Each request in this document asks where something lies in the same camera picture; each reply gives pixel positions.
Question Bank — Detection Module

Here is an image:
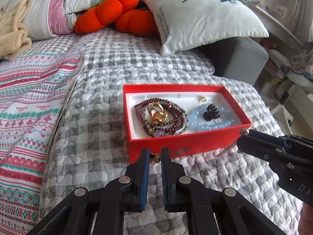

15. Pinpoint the small silver flower earring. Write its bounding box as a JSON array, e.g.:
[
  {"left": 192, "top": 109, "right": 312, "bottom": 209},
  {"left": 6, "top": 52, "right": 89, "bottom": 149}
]
[{"left": 150, "top": 153, "right": 161, "bottom": 165}]

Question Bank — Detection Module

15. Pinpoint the pink pearl earring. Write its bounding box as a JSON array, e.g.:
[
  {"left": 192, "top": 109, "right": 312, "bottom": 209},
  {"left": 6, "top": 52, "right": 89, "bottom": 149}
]
[{"left": 240, "top": 128, "right": 249, "bottom": 136}]

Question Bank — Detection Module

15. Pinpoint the green beaded thin necklace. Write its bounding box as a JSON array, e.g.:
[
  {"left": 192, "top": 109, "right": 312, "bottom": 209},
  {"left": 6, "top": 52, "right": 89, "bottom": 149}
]
[{"left": 143, "top": 117, "right": 190, "bottom": 137}]

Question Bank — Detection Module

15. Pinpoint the dark red bead bracelet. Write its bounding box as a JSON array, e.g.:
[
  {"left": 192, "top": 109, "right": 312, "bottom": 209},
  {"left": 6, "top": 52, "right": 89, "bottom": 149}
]
[{"left": 133, "top": 98, "right": 190, "bottom": 137}]

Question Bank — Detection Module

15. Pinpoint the gold ring ornament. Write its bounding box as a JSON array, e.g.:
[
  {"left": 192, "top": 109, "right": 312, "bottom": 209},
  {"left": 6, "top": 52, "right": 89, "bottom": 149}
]
[{"left": 147, "top": 102, "right": 168, "bottom": 124}]

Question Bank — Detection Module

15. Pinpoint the small gold charm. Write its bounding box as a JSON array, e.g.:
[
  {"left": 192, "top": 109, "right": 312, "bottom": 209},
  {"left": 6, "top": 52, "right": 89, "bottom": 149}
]
[{"left": 197, "top": 95, "right": 207, "bottom": 102}]

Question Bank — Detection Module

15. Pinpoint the person's right hand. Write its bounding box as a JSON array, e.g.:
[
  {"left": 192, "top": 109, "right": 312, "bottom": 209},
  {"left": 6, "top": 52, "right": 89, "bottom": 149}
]
[{"left": 298, "top": 203, "right": 313, "bottom": 235}]

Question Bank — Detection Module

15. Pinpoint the red Ace box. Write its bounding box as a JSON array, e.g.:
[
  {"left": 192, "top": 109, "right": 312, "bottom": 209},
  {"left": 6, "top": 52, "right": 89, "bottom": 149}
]
[{"left": 123, "top": 84, "right": 252, "bottom": 163}]

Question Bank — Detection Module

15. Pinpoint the grey checked quilt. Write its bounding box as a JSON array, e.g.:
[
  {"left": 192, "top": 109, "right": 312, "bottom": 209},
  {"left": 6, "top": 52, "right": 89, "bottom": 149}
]
[{"left": 39, "top": 29, "right": 302, "bottom": 234}]

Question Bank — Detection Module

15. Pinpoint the striped patterned blanket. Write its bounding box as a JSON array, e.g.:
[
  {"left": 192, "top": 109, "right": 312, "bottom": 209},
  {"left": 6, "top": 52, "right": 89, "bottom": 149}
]
[{"left": 1, "top": 50, "right": 82, "bottom": 234}]

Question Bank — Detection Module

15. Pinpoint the white deer print pillow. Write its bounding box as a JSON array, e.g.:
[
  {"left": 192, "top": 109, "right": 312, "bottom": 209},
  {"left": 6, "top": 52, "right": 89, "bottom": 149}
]
[{"left": 146, "top": 0, "right": 269, "bottom": 55}]

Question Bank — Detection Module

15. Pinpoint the orange plush toy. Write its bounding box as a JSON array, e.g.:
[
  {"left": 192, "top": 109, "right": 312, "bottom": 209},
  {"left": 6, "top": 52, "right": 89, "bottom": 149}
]
[{"left": 74, "top": 0, "right": 160, "bottom": 37}]

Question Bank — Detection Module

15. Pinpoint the beige fleece garment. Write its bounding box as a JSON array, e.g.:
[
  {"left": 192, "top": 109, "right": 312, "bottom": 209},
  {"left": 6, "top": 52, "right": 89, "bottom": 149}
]
[{"left": 0, "top": 0, "right": 32, "bottom": 61}]

